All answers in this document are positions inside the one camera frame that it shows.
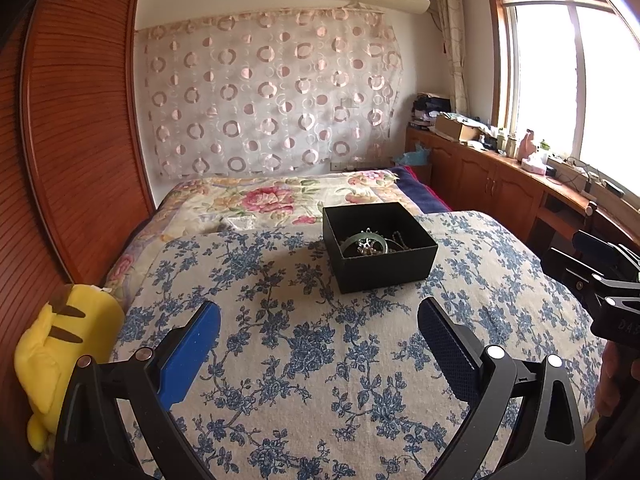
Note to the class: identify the pile of dark clutter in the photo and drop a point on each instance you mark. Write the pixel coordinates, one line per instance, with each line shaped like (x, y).
(430, 107)

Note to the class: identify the blue plastic bag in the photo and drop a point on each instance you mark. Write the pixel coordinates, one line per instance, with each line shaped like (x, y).
(419, 156)

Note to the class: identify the white crumpled cloth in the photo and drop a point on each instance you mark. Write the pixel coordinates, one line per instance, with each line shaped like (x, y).
(237, 223)

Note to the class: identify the dark blue red blanket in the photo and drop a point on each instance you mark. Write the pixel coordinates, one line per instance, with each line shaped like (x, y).
(425, 192)

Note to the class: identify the pink floral quilt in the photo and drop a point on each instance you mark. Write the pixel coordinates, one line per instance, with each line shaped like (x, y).
(270, 200)

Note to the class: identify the pink figurine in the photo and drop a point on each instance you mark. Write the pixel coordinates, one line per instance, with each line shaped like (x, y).
(529, 144)

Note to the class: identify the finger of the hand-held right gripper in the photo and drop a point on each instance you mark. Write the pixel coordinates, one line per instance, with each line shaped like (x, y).
(617, 320)
(597, 247)

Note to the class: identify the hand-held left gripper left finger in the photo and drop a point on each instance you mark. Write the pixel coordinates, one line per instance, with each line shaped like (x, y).
(192, 350)

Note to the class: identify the wooden cabinet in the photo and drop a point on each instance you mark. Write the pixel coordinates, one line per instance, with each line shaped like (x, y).
(480, 175)

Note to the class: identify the window curtain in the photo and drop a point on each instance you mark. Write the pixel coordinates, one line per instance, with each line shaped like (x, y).
(452, 40)

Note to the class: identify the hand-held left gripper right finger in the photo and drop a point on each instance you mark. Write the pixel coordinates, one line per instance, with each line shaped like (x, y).
(447, 350)

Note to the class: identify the silver leaf brooch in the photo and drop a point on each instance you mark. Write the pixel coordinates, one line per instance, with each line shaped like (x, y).
(367, 245)

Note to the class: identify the window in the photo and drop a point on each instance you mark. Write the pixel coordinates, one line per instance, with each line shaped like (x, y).
(575, 85)

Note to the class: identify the blue floral blanket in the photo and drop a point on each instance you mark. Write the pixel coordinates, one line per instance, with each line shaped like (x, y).
(310, 360)

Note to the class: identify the yellow plush toy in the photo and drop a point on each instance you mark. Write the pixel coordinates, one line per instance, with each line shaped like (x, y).
(65, 340)

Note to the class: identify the cardboard box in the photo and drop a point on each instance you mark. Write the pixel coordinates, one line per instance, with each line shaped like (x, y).
(457, 127)

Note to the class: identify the circle pattern wall curtain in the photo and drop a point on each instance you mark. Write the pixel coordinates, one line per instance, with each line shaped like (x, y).
(270, 95)

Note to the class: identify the tissue box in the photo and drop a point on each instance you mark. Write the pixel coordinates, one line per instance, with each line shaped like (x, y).
(534, 166)

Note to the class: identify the person's right hand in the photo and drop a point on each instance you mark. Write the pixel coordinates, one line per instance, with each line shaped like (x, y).
(611, 385)

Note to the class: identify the black jewelry box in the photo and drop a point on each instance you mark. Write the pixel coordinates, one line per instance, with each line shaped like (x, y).
(385, 265)

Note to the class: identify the small white bottle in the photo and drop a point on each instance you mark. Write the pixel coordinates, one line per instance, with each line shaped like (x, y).
(512, 145)

